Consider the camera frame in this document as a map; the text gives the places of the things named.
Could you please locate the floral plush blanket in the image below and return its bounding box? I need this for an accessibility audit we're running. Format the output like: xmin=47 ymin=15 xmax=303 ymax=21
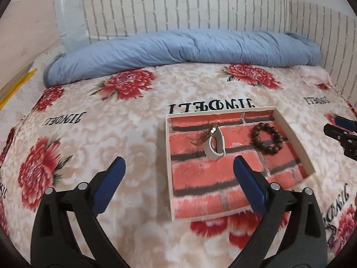
xmin=0 ymin=53 xmax=357 ymax=268

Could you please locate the clear plastic container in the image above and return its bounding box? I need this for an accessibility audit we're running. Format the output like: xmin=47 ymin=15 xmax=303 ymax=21
xmin=52 ymin=0 xmax=91 ymax=54

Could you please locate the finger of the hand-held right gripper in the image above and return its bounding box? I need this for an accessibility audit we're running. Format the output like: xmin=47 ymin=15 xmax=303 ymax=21
xmin=335 ymin=115 xmax=357 ymax=132
xmin=324 ymin=124 xmax=357 ymax=161

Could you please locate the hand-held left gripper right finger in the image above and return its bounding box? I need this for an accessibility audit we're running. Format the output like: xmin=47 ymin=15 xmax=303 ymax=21
xmin=233 ymin=156 xmax=328 ymax=268

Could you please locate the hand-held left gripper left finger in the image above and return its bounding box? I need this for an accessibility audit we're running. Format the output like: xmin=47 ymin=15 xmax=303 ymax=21
xmin=31 ymin=156 xmax=127 ymax=268

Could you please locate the brown wooden bead bracelet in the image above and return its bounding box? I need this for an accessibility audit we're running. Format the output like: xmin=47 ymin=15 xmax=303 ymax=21
xmin=252 ymin=122 xmax=282 ymax=153

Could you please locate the white box with brick-pattern lining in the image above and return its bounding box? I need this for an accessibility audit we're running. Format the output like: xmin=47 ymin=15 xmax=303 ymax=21
xmin=165 ymin=106 xmax=316 ymax=220

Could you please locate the yellow edged wooden board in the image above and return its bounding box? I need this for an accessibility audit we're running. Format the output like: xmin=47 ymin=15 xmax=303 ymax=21
xmin=0 ymin=61 xmax=38 ymax=109

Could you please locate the blue quilt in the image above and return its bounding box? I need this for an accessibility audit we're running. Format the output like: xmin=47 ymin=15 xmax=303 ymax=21
xmin=43 ymin=29 xmax=322 ymax=88

